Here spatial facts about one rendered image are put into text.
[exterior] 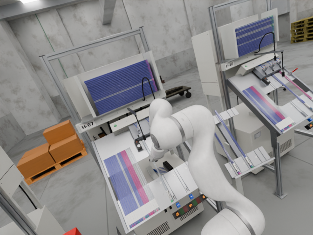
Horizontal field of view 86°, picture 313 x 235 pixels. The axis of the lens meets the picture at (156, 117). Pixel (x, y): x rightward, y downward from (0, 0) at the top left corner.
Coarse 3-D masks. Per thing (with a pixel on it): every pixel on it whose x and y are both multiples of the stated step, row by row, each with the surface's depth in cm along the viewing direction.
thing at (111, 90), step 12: (144, 60) 132; (120, 72) 127; (132, 72) 130; (144, 72) 134; (96, 84) 123; (108, 84) 126; (120, 84) 129; (132, 84) 132; (144, 84) 136; (96, 96) 124; (108, 96) 127; (120, 96) 131; (132, 96) 134; (96, 108) 126; (108, 108) 129
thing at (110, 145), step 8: (104, 136) 141; (112, 136) 141; (120, 136) 141; (128, 136) 141; (96, 144) 137; (104, 144) 137; (112, 144) 137; (120, 144) 138; (128, 144) 138; (104, 152) 134; (112, 152) 134; (136, 152) 134; (144, 152) 134; (136, 160) 131; (104, 168) 127
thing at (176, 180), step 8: (176, 168) 128; (184, 168) 129; (168, 176) 125; (176, 176) 125; (184, 176) 126; (152, 184) 122; (160, 184) 122; (168, 184) 122; (176, 184) 123; (184, 184) 123; (192, 184) 123; (152, 192) 119; (160, 192) 120; (176, 192) 120; (184, 192) 120; (160, 200) 117; (168, 200) 117; (120, 208) 114; (160, 208) 114; (128, 224) 109
